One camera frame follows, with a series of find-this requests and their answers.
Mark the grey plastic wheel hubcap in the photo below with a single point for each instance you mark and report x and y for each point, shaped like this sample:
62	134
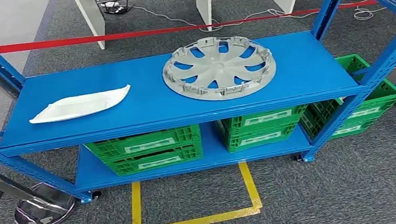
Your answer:
215	68

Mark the white plastic trim part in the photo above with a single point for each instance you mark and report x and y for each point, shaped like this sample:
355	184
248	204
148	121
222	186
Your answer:
78	106

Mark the red barrier belt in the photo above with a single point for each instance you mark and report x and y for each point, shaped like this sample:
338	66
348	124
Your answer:
137	33

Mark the black power strip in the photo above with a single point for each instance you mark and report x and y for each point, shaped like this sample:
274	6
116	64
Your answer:
115	9

